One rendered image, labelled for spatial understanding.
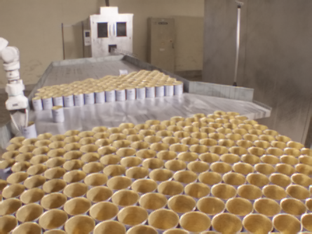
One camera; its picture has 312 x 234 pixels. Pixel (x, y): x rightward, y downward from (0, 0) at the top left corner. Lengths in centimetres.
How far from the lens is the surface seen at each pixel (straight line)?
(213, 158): 81
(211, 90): 176
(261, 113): 156
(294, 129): 306
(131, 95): 162
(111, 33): 609
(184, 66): 844
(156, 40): 752
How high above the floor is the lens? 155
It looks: 21 degrees down
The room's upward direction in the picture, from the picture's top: straight up
